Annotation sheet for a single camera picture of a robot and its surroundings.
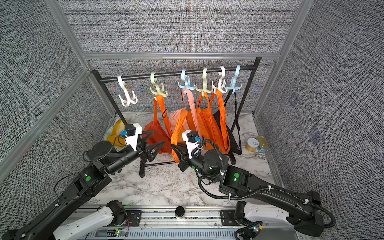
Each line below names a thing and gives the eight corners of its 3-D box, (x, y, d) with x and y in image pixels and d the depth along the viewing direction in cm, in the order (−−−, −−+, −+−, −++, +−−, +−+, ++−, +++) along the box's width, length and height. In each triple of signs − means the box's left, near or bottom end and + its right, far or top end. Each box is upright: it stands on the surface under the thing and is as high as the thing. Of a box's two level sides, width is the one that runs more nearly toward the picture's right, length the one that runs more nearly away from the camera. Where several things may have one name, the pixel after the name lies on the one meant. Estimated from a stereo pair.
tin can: (246, 153, 99) (248, 148, 94) (243, 143, 104) (246, 137, 99) (257, 153, 99) (260, 148, 94) (254, 143, 104) (257, 137, 99)
